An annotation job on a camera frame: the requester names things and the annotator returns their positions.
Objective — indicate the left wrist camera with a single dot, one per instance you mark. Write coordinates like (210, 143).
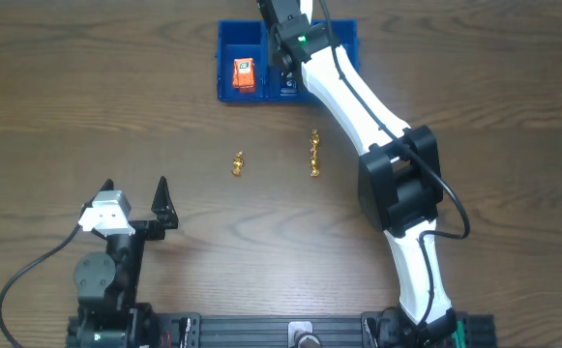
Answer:
(109, 212)

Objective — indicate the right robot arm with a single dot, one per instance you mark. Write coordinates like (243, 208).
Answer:
(338, 92)

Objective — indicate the gold candy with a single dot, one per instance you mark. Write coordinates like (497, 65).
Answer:
(315, 142)
(315, 165)
(238, 164)

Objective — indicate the mounting rail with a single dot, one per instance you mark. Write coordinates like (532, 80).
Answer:
(261, 331)

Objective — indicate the blue tray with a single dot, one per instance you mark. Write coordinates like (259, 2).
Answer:
(242, 34)

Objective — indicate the orange candy box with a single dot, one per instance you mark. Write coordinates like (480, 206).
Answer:
(244, 71)
(247, 90)

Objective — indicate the blue candy pack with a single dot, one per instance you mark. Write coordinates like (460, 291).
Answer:
(290, 87)

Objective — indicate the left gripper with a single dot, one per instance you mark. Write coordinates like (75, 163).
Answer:
(149, 230)

